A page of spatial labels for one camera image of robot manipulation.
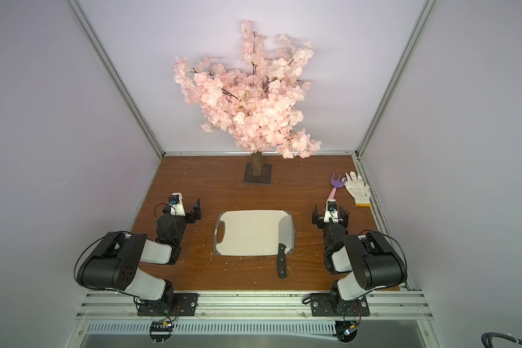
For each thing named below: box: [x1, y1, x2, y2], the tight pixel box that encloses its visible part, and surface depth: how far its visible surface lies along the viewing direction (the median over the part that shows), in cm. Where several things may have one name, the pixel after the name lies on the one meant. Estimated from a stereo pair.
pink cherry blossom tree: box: [172, 20, 322, 177], surface depth 73 cm
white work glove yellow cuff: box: [340, 171, 372, 208], surface depth 106 cm
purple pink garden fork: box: [328, 173, 347, 201], surface depth 108 cm
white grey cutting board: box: [213, 210, 290, 256], surface depth 93 cm
